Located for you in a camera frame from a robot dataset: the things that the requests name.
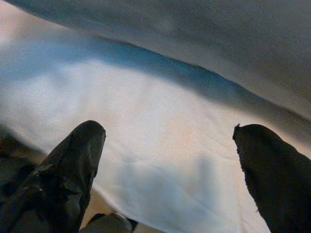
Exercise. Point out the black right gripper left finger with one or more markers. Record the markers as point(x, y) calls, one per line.
point(60, 182)

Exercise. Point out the grey pillow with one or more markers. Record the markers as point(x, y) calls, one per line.
point(218, 36)

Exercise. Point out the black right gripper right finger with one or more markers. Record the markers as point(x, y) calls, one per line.
point(279, 182)

